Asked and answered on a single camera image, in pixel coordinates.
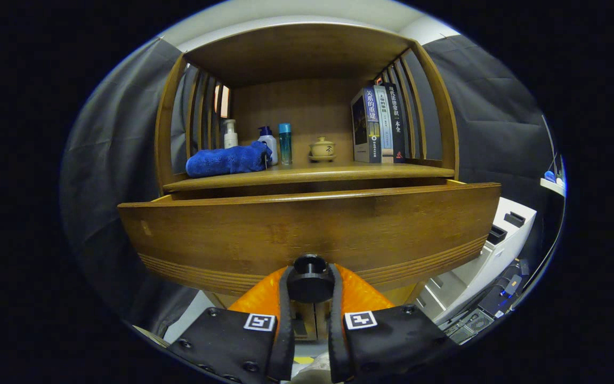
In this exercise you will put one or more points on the black backdrop cloth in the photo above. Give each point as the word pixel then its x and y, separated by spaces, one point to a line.
pixel 110 160

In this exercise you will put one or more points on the wooden countertop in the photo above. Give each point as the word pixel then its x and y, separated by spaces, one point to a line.
pixel 339 172

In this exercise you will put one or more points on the pale grey spine book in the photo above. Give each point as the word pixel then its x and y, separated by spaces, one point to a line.
pixel 386 128

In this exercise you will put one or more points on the white bottle with blue cap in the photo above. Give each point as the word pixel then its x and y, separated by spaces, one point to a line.
pixel 271 144

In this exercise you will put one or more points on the blue spine book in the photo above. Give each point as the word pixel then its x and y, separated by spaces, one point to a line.
pixel 365 122

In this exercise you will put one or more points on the white desk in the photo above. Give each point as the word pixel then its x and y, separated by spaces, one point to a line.
pixel 552 186

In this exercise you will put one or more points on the wooden cabinet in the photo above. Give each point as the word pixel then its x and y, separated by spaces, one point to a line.
pixel 296 53

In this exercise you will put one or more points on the wooden drawer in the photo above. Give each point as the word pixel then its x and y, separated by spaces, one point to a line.
pixel 285 229

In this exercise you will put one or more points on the beige lidded tea cup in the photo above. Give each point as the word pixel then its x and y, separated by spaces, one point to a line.
pixel 322 148

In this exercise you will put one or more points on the white drawer unit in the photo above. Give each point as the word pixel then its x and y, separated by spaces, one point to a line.
pixel 477 266

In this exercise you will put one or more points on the black spine book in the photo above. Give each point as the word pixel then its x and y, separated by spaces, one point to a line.
pixel 397 128

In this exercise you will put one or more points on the blue towel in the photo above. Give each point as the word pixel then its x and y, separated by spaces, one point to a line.
pixel 221 161

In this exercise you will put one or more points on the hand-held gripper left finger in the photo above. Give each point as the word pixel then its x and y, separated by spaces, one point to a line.
pixel 287 341

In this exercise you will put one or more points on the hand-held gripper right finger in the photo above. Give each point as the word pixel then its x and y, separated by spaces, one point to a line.
pixel 336 346

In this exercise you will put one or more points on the small blue object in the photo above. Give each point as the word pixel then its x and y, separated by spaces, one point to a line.
pixel 550 176

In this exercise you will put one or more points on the black electronic device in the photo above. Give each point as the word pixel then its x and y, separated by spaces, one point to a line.
pixel 499 298

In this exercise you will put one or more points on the white pump bottle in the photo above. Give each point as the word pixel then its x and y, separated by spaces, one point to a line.
pixel 231 140

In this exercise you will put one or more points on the teal bottle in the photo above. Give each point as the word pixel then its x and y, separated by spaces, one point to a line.
pixel 285 144

